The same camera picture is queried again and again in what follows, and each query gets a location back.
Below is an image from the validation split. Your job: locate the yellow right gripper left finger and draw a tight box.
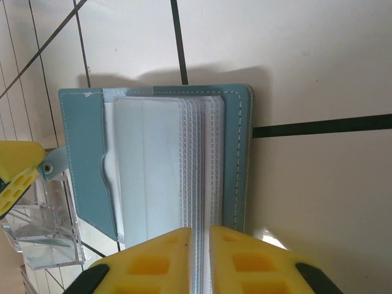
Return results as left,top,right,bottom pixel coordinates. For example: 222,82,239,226
66,227,197,294

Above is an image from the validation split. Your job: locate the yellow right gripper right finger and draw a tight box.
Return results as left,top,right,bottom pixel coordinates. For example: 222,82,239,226
209,225,344,294

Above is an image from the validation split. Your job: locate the clear acrylic card box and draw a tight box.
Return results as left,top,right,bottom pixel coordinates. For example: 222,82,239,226
0,170,86,271

